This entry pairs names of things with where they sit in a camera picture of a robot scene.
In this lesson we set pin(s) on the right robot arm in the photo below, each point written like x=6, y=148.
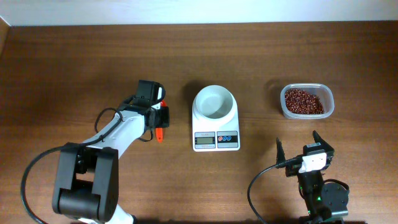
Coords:
x=326, y=200

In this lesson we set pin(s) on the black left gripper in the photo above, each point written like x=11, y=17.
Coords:
x=166, y=116

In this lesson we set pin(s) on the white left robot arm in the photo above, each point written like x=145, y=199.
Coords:
x=87, y=181

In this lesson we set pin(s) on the red measuring scoop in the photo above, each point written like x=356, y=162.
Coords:
x=159, y=131

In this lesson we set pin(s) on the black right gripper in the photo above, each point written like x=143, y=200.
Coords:
x=326, y=147

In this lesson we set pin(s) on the white digital kitchen scale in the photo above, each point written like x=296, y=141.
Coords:
x=214, y=135

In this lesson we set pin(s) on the red adzuki beans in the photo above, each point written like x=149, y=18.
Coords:
x=301, y=102

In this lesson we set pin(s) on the clear plastic container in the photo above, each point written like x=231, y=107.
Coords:
x=320, y=90

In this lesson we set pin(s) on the grey round bowl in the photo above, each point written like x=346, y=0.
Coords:
x=214, y=102

